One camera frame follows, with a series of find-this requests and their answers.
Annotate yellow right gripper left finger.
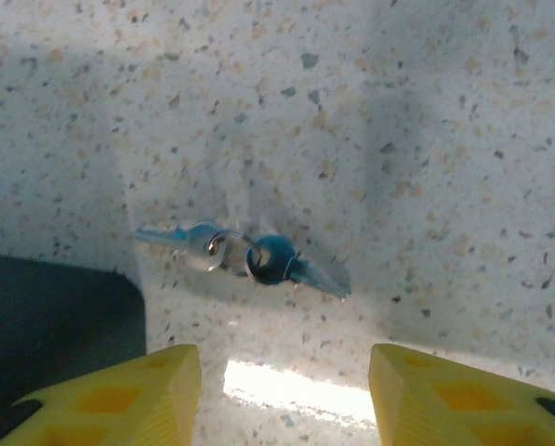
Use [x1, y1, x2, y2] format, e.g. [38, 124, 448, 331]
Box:
[0, 343, 204, 446]

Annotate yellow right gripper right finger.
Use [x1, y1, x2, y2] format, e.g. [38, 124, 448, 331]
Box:
[368, 342, 555, 446]

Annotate small silver key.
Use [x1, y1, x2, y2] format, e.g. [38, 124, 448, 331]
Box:
[132, 220, 226, 273]
[245, 233, 353, 301]

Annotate silver key ring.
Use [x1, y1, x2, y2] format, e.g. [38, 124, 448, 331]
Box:
[207, 229, 265, 279]

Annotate starry night print box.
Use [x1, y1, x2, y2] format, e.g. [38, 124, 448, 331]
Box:
[0, 250, 148, 419]

